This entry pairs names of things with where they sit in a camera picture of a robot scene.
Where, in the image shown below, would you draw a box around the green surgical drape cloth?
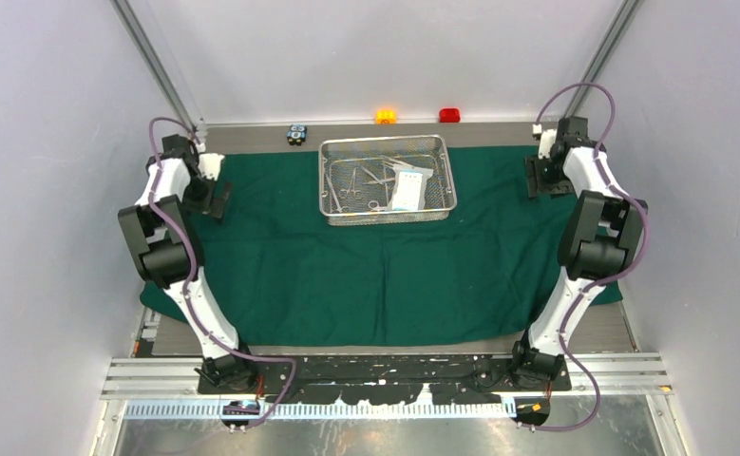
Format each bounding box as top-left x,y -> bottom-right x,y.
139,144 -> 623,351

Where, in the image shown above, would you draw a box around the white sterile packet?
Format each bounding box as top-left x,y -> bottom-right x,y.
389,171 -> 427,211

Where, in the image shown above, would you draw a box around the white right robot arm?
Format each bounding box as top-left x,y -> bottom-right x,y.
508,116 -> 648,390

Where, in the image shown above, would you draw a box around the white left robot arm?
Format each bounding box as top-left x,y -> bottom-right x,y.
118,134 -> 258,393

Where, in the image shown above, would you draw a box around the steel surgical forceps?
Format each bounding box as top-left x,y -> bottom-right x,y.
329,166 -> 358,213

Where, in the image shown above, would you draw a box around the blue owl toy block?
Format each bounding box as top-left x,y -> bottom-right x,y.
287,124 -> 308,145

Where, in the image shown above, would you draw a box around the red toy block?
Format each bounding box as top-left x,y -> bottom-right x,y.
438,107 -> 462,124

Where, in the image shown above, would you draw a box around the metal mesh instrument tray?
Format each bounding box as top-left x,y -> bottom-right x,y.
318,135 -> 458,226

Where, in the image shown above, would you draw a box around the yellow toy block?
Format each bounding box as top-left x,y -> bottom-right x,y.
374,109 -> 397,124

